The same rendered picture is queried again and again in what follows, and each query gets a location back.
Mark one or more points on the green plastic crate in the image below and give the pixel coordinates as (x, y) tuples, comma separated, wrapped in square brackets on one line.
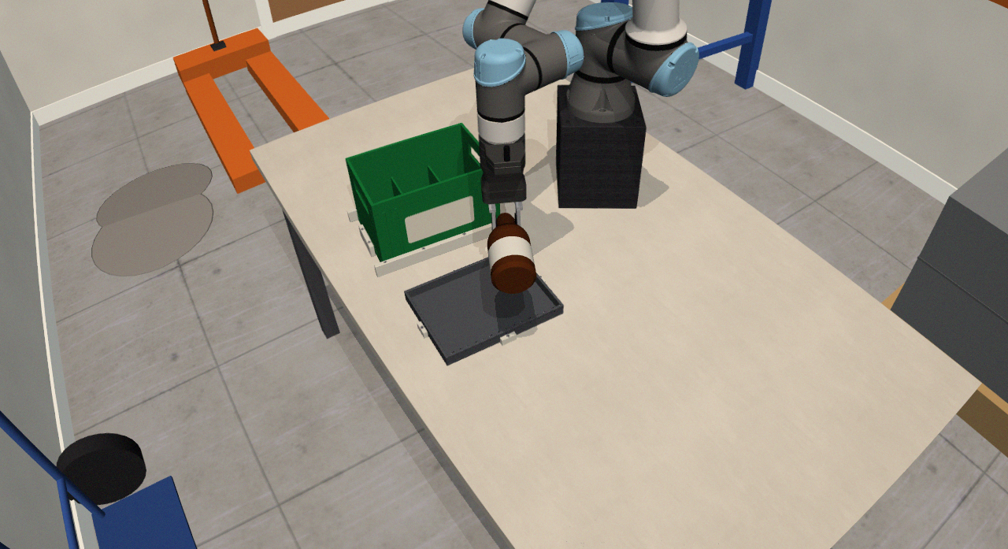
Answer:
[(431, 206)]

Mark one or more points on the brown bottle with white label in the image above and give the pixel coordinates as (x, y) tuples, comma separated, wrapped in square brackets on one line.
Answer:
[(510, 256)]

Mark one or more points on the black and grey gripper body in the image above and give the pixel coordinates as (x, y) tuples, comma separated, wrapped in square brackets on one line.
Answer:
[(505, 154)]

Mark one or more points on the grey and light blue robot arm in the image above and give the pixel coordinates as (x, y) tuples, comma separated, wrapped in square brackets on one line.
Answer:
[(646, 44)]

